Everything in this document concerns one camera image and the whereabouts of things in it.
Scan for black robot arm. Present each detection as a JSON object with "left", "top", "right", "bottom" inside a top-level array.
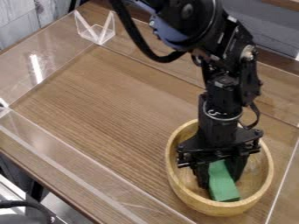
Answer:
[{"left": 108, "top": 0, "right": 262, "bottom": 188}]

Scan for black cable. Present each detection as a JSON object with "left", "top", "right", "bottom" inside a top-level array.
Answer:
[{"left": 0, "top": 200, "right": 56, "bottom": 224}]

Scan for clear acrylic wall panels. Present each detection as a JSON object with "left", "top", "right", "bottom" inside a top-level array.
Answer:
[{"left": 0, "top": 16, "right": 299, "bottom": 224}]

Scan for green rectangular block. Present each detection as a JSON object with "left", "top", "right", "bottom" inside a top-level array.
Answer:
[{"left": 208, "top": 160, "right": 240, "bottom": 202}]

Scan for brown wooden bowl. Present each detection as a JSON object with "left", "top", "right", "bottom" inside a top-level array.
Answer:
[{"left": 164, "top": 119, "right": 274, "bottom": 217}]

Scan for clear acrylic corner bracket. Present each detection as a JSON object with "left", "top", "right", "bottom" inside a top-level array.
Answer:
[{"left": 73, "top": 10, "right": 116, "bottom": 46}]

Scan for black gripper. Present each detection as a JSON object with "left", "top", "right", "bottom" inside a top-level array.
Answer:
[{"left": 176, "top": 94, "right": 262, "bottom": 188}]

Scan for black metal base plate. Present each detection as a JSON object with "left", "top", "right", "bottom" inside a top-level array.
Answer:
[{"left": 23, "top": 195, "right": 68, "bottom": 224}]

